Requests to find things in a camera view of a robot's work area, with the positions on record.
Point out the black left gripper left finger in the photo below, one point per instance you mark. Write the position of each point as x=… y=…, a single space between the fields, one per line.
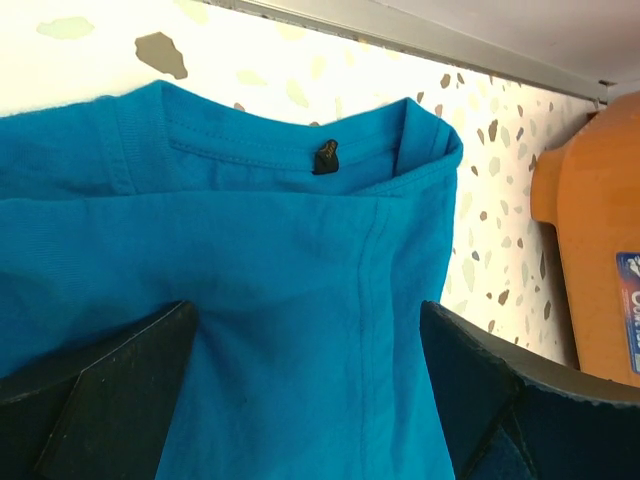
x=102 y=411

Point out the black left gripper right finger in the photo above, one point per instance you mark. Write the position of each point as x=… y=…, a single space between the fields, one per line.
x=508 y=413

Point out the orange plastic basket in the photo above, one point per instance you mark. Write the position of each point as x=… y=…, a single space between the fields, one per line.
x=588 y=190

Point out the blue t shirt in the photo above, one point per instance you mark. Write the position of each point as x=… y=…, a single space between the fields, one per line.
x=307 y=251

